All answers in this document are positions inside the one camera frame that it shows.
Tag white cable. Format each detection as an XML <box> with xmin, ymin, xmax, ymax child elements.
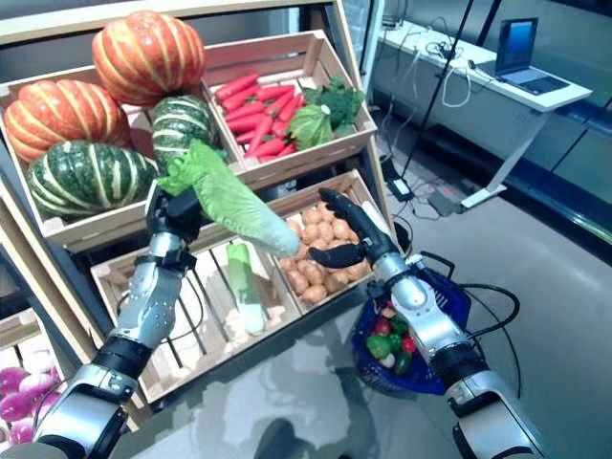
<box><xmin>440</xmin><ymin>56</ymin><xmax>473</xmax><ymax>109</ymax></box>

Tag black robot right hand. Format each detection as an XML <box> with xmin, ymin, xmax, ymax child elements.
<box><xmin>308</xmin><ymin>187</ymin><xmax>401</xmax><ymax>269</ymax></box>

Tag small green striped pumpkin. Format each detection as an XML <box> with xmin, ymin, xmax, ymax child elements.
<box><xmin>151</xmin><ymin>94</ymin><xmax>221</xmax><ymax>168</ymax></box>

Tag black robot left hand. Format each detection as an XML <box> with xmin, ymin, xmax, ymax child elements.
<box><xmin>145</xmin><ymin>184</ymin><xmax>206</xmax><ymax>243</ymax></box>

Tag large green striped pumpkin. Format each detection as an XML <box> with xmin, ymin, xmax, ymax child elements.
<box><xmin>27</xmin><ymin>141</ymin><xmax>159</xmax><ymax>221</ymax></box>

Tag wooden carrot crate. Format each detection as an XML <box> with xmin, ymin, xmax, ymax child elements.
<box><xmin>200</xmin><ymin>29</ymin><xmax>379</xmax><ymax>192</ymax></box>

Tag black tripod sensor stand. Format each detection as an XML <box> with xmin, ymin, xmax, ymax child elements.
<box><xmin>395</xmin><ymin>0</ymin><xmax>487</xmax><ymax>181</ymax></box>

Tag round green cabbage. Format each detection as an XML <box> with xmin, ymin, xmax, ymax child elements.
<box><xmin>286</xmin><ymin>103</ymin><xmax>334</xmax><ymax>152</ymax></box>

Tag red carrot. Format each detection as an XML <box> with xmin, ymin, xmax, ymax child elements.
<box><xmin>245</xmin><ymin>114</ymin><xmax>274</xmax><ymax>157</ymax></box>
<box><xmin>221</xmin><ymin>85</ymin><xmax>262</xmax><ymax>114</ymax></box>
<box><xmin>227</xmin><ymin>113</ymin><xmax>269</xmax><ymax>134</ymax></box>
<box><xmin>214</xmin><ymin>72</ymin><xmax>261</xmax><ymax>101</ymax></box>
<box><xmin>224</xmin><ymin>100</ymin><xmax>267</xmax><ymax>121</ymax></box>
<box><xmin>256</xmin><ymin>84</ymin><xmax>295</xmax><ymax>102</ymax></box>
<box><xmin>246</xmin><ymin>137</ymin><xmax>288</xmax><ymax>159</ymax></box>
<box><xmin>276</xmin><ymin>93</ymin><xmax>305</xmax><ymax>123</ymax></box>

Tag grey power strip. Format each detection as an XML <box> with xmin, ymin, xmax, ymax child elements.
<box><xmin>427</xmin><ymin>186</ymin><xmax>465</xmax><ymax>214</ymax></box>

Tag wooden pumpkin crate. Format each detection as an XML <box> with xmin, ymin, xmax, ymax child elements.
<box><xmin>0</xmin><ymin>64</ymin><xmax>245</xmax><ymax>252</ymax></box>

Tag wooden potato crate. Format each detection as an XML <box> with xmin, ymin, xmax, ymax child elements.
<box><xmin>265</xmin><ymin>168</ymin><xmax>396</xmax><ymax>317</ymax></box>

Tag dark green leafy vegetable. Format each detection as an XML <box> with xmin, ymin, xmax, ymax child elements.
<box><xmin>303</xmin><ymin>75</ymin><xmax>367</xmax><ymax>138</ymax></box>

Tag open laptop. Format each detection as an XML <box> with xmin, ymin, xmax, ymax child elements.
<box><xmin>492</xmin><ymin>17</ymin><xmax>572</xmax><ymax>96</ymax></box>

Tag orange striped pumpkin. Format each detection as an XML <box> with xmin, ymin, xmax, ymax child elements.
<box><xmin>3</xmin><ymin>79</ymin><xmax>131</xmax><ymax>164</ymax></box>
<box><xmin>91</xmin><ymin>10</ymin><xmax>207</xmax><ymax>107</ymax></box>

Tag black power adapter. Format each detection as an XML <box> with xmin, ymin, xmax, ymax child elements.
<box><xmin>385</xmin><ymin>176</ymin><xmax>415</xmax><ymax>202</ymax></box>

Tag blue plastic shopping basket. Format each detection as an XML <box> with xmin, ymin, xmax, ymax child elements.
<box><xmin>351</xmin><ymin>251</ymin><xmax>474</xmax><ymax>396</ymax></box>

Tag purple turnip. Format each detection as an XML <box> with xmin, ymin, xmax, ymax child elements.
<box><xmin>0</xmin><ymin>366</ymin><xmax>30</xmax><ymax>394</ymax></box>
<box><xmin>18</xmin><ymin>373</ymin><xmax>57</xmax><ymax>399</ymax></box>
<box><xmin>0</xmin><ymin>391</ymin><xmax>33</xmax><ymax>423</ymax></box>
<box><xmin>9</xmin><ymin>418</ymin><xmax>38</xmax><ymax>445</ymax></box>

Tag wooden cabbage crate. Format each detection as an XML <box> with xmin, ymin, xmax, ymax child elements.
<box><xmin>90</xmin><ymin>209</ymin><xmax>307</xmax><ymax>405</ymax></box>

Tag wooden vegetable display stand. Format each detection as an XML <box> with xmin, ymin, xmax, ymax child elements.
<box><xmin>0</xmin><ymin>0</ymin><xmax>398</xmax><ymax>431</ymax></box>

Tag wooden turnip crate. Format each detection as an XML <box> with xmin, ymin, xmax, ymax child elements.
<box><xmin>0</xmin><ymin>308</ymin><xmax>66</xmax><ymax>448</ymax></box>

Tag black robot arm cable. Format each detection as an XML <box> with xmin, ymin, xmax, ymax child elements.
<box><xmin>457</xmin><ymin>281</ymin><xmax>523</xmax><ymax>399</ymax></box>

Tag white desk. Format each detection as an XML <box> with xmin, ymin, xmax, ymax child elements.
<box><xmin>372</xmin><ymin>23</ymin><xmax>594</xmax><ymax>209</ymax></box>

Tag napa cabbage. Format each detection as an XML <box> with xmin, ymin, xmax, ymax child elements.
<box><xmin>226</xmin><ymin>242</ymin><xmax>267</xmax><ymax>335</ymax></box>
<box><xmin>155</xmin><ymin>138</ymin><xmax>301</xmax><ymax>257</ymax></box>

